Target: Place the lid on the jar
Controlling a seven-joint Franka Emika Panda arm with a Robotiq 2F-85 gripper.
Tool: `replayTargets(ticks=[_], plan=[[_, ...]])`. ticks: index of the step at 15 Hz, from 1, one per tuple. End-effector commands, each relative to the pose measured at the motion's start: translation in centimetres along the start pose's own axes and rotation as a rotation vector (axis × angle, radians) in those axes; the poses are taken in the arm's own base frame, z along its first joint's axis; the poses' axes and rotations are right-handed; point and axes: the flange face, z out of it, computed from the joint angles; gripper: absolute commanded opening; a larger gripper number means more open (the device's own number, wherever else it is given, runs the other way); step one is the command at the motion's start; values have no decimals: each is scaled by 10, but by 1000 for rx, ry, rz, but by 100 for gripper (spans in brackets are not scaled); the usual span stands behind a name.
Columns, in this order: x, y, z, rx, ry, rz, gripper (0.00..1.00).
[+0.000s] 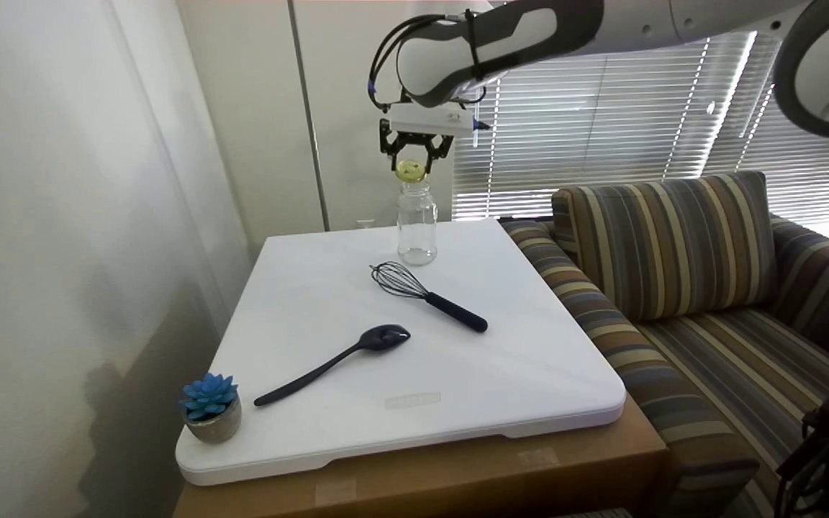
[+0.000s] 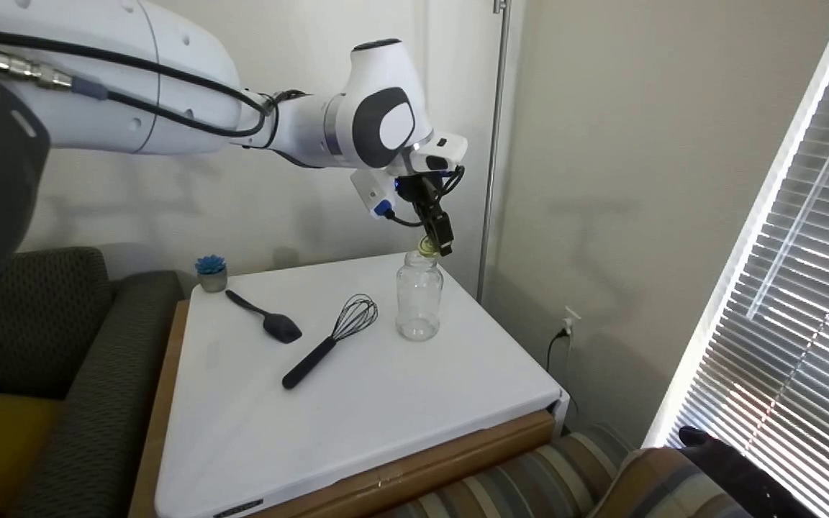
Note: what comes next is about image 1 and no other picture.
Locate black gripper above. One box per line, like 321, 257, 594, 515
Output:
378, 117, 459, 181

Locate gold metal jar lid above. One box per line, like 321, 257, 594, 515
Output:
395, 159, 433, 188

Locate clear glass jar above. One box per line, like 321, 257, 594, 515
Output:
395, 178, 440, 270

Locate white plastic board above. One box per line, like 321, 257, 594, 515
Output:
174, 220, 630, 489

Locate black plastic spoon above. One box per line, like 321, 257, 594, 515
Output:
251, 323, 416, 410

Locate white window blinds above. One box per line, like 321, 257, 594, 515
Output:
449, 27, 829, 250

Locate striped sofa cushion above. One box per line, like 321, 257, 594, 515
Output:
551, 166, 781, 325

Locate wooden table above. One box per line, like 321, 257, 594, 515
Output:
171, 394, 675, 518

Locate blue succulent in pot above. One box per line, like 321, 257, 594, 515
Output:
179, 371, 244, 447

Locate striped sofa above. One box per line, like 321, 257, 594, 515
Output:
498, 166, 829, 518

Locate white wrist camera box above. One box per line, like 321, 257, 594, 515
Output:
385, 100, 479, 138

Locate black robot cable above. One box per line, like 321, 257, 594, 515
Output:
365, 11, 482, 109

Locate black wire whisk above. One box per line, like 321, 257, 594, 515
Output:
368, 258, 492, 338

